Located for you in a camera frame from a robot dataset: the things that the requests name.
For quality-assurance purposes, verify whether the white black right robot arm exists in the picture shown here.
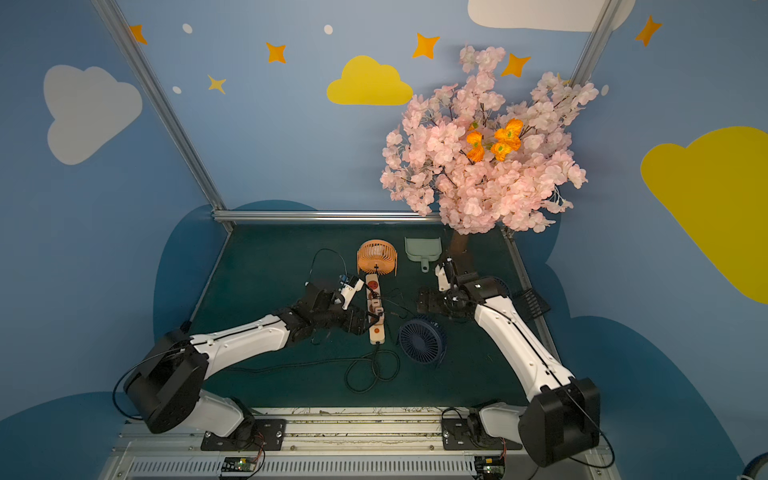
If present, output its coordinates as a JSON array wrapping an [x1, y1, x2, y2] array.
[[427, 266, 602, 467]]

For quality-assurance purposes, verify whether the left green circuit board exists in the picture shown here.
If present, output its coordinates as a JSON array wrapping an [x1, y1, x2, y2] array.
[[220, 457, 260, 476]]

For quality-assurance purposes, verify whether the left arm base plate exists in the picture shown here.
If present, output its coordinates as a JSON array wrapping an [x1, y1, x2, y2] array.
[[201, 417, 287, 452]]

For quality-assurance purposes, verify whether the mint green dustpan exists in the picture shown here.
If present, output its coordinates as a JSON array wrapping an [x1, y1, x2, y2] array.
[[404, 237, 442, 273]]

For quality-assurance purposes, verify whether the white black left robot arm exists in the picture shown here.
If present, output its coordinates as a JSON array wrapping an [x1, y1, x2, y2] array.
[[116, 277, 380, 443]]

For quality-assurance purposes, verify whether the black brush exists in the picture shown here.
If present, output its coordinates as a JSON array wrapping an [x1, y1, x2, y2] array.
[[512, 288, 551, 322]]

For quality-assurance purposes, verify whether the navy desk fan front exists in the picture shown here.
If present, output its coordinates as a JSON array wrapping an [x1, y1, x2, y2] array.
[[397, 315, 447, 367]]

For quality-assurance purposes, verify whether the black power strip cable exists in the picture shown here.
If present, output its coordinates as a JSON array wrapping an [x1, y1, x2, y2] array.
[[221, 344, 402, 395]]

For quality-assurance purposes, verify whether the brown tree base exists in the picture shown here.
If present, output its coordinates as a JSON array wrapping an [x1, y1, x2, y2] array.
[[444, 231, 476, 277]]

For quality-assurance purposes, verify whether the black orange fan cable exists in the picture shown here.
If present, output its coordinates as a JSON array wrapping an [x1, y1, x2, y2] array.
[[373, 263, 421, 319]]

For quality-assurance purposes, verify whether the orange desk fan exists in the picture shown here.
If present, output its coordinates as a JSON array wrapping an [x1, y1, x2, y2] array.
[[356, 239, 398, 275]]

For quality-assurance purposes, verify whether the green circuit board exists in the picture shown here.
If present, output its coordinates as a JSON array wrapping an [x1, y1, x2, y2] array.
[[473, 456, 506, 480], [220, 457, 260, 476]]

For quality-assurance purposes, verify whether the right green circuit board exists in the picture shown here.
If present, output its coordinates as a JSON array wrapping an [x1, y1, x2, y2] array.
[[473, 456, 506, 480]]

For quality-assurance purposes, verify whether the pink blossom artificial tree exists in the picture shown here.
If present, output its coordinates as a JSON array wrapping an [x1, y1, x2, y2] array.
[[380, 46, 600, 235]]

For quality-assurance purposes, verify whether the white red power strip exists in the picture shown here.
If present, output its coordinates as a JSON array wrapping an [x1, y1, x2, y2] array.
[[365, 273, 386, 345]]

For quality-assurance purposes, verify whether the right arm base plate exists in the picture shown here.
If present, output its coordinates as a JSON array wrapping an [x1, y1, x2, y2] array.
[[441, 417, 522, 451]]

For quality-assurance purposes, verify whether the aluminium frame rail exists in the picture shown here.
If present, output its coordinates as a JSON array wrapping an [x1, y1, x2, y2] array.
[[212, 210, 441, 224]]

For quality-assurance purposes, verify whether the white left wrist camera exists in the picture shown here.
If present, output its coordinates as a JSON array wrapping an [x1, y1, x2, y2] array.
[[338, 275, 364, 310]]

